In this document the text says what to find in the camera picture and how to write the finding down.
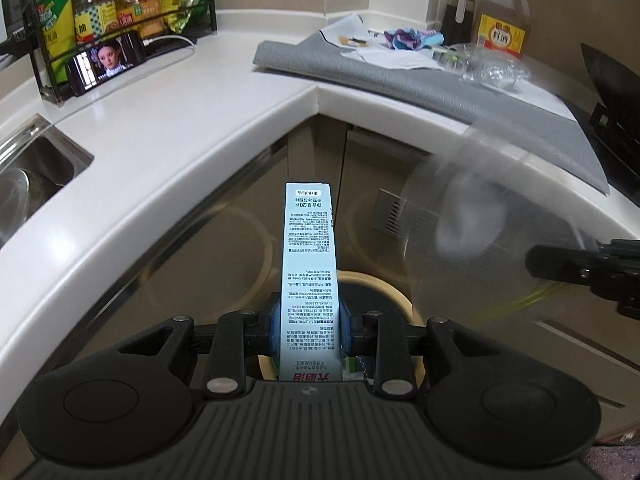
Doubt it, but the black stove top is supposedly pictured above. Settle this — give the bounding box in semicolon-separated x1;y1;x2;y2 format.
565;100;640;207

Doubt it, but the dark oil dispenser bottle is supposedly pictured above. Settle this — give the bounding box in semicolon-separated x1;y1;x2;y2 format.
440;0;476;47

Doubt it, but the clear plastic bag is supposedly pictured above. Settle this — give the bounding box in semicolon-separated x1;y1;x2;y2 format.
399;119;602;332

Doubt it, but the cooking wine jug yellow label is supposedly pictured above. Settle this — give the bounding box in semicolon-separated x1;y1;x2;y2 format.
472;0;532;62

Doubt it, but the steel sink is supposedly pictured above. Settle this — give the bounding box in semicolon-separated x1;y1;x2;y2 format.
0;112;96;252

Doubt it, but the black smartphone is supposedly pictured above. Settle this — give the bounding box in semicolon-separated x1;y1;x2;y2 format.
66;30;149;99

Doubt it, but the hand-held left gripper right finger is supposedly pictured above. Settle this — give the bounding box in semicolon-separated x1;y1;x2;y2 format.
341;304;507;398

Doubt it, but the grey fabric mat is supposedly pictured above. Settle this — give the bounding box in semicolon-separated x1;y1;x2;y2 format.
252;29;611;197

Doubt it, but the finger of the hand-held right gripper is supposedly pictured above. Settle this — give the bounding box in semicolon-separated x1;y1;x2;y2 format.
525;243;602;282

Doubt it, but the black wire rack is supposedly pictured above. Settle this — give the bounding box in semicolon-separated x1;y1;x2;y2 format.
22;0;219;107

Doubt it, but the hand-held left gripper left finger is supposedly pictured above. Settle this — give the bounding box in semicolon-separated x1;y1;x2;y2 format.
106;295;282;399

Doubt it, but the red cap sauce bottle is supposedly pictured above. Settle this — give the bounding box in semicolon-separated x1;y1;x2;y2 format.
70;0;121;47

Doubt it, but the white charging cable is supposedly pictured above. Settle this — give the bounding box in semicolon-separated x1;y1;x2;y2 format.
140;34;197;62

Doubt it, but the yellow green plastic bottle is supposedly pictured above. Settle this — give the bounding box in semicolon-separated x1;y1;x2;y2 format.
36;0;77;87

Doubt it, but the blue pink wrapper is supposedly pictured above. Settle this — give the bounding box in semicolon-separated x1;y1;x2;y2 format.
382;26;446;54

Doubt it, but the white bag geometric fish print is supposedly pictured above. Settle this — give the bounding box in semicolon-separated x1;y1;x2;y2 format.
357;45;452;72

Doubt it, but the light blue carton box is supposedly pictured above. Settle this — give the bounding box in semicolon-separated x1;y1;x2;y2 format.
272;181;351;384

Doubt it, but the clear plastic wrap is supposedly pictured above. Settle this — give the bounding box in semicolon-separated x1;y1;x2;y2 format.
434;41;532;94

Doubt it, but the dark textured cloth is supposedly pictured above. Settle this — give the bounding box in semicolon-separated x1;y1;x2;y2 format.
582;439;640;480

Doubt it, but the beige rim trash bin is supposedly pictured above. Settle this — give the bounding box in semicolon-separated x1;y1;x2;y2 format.
257;269;427;384

